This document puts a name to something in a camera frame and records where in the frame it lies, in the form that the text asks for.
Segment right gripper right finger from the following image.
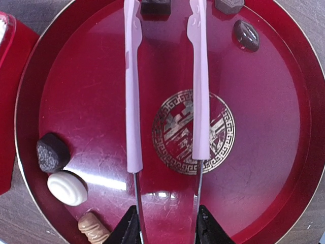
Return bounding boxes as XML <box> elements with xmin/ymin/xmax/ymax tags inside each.
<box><xmin>197</xmin><ymin>205</ymin><xmax>234</xmax><ymax>244</ymax></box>

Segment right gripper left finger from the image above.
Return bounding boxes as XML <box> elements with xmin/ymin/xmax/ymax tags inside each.
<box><xmin>108</xmin><ymin>205</ymin><xmax>141</xmax><ymax>244</ymax></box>

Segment tan caramel chocolate front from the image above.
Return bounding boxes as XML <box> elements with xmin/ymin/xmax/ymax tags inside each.
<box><xmin>78</xmin><ymin>212</ymin><xmax>111</xmax><ymax>244</ymax></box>

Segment white spiral chocolate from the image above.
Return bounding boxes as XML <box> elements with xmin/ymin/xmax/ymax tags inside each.
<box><xmin>47</xmin><ymin>171</ymin><xmax>88</xmax><ymax>206</ymax></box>

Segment dark textured chocolate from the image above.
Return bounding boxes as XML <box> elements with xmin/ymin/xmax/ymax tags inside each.
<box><xmin>36</xmin><ymin>133</ymin><xmax>71</xmax><ymax>173</ymax></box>

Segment pink tongs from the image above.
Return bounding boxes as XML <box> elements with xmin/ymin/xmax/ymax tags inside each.
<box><xmin>123</xmin><ymin>1</ymin><xmax>210</xmax><ymax>243</ymax></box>

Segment red tin box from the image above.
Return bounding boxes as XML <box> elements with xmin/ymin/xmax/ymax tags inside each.
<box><xmin>1</xmin><ymin>12</ymin><xmax>39</xmax><ymax>194</ymax></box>

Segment dark square chocolate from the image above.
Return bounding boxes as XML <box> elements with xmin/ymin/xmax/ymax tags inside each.
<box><xmin>141</xmin><ymin>0</ymin><xmax>171</xmax><ymax>18</ymax></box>

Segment small dark chocolate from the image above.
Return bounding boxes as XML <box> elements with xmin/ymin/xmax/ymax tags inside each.
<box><xmin>233</xmin><ymin>20</ymin><xmax>260</xmax><ymax>52</ymax></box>

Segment round red tray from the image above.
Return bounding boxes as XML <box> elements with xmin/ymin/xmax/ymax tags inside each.
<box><xmin>15</xmin><ymin>1</ymin><xmax>324</xmax><ymax>243</ymax></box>

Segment white paper cup liners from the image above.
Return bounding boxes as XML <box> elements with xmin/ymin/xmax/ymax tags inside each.
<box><xmin>0</xmin><ymin>19</ymin><xmax>7</xmax><ymax>42</ymax></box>

